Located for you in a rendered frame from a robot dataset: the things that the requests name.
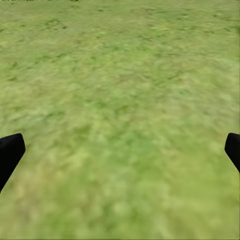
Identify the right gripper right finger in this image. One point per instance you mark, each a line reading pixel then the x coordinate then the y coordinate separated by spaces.
pixel 232 149

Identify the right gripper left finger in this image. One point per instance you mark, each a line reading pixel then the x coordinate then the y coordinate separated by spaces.
pixel 12 148

